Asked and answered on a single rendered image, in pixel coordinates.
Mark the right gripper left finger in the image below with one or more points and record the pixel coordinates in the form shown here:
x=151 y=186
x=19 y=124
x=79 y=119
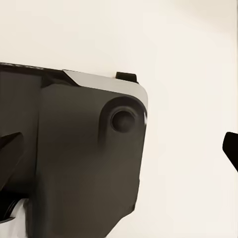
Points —
x=12 y=147

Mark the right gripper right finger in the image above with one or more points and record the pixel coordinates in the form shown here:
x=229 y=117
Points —
x=230 y=148

